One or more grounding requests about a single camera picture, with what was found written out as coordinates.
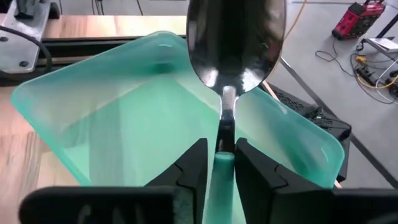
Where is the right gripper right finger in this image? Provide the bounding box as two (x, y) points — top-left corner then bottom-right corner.
(234, 138), (398, 224)

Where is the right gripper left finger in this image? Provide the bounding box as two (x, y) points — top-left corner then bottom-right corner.
(18, 138), (208, 224)

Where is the teal-handled silver spoon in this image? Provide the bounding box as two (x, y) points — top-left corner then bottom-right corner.
(185, 0), (287, 224)

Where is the translucent teal plastic bin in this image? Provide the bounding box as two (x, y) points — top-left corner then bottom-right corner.
(11, 30), (346, 224)

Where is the black power strip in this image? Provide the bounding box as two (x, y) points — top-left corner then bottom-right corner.
(355, 65), (377, 86)

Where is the white paper on gray tray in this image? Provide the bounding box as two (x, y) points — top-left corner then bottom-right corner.
(360, 36), (398, 54)

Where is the red and black tool case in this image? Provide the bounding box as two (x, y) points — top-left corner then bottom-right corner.
(331, 0), (387, 41)

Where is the gray metal mounting plate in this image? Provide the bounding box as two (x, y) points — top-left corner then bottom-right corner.
(0, 0), (52, 75)

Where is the yellow cable with plug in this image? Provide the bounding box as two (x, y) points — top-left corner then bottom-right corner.
(354, 55), (398, 90)

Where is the yellow extension cable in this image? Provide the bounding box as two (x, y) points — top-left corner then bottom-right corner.
(283, 0), (308, 41)

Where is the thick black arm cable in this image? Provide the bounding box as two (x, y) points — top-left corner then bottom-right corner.
(0, 25), (53, 77)

